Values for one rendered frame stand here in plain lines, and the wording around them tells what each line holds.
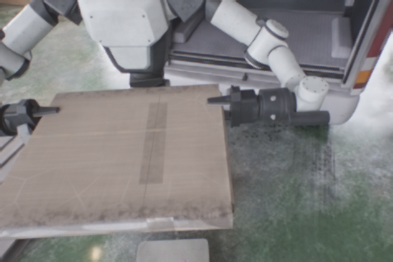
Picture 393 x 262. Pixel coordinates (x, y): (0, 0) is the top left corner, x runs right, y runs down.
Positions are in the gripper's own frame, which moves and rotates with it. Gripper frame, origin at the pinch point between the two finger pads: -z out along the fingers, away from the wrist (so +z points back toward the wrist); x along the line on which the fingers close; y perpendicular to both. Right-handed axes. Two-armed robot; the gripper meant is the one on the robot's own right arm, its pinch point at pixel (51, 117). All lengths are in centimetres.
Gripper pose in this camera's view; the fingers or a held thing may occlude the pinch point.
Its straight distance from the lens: 81.5
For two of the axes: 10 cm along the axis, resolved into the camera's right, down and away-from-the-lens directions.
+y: 0.0, -7.3, 6.9
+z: -10.0, 0.5, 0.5
